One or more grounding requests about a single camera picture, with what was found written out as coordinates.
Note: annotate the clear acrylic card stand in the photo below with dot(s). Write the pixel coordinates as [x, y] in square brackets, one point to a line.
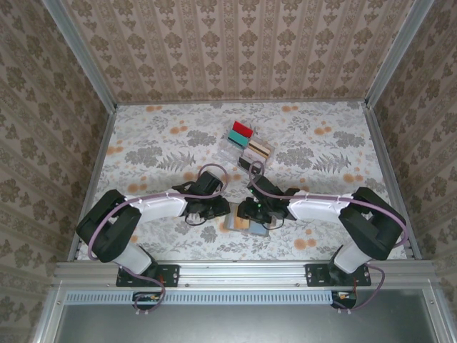
[228, 153]

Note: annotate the black card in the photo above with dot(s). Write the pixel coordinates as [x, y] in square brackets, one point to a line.
[246, 162]

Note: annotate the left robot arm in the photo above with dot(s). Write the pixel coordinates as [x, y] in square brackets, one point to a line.
[160, 208]

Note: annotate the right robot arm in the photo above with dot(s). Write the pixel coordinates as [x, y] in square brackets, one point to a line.
[314, 209]

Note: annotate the teal card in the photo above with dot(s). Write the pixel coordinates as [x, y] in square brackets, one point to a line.
[237, 138]

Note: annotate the beige card with dark stripe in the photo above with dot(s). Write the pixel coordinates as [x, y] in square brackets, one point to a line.
[258, 145]

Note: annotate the red card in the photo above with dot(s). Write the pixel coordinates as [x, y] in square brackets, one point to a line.
[242, 129]

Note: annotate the grey metal sheet panel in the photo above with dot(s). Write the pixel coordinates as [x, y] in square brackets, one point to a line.
[242, 325]

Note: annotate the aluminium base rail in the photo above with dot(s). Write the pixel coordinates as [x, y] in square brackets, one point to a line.
[242, 273]

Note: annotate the thin aluminium wall rail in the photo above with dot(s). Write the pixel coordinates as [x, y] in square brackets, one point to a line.
[242, 103]

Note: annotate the aluminium side rail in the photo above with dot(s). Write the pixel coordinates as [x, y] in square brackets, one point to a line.
[103, 143]
[385, 160]

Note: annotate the aluminium frame post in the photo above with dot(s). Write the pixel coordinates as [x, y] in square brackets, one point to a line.
[396, 53]
[82, 53]

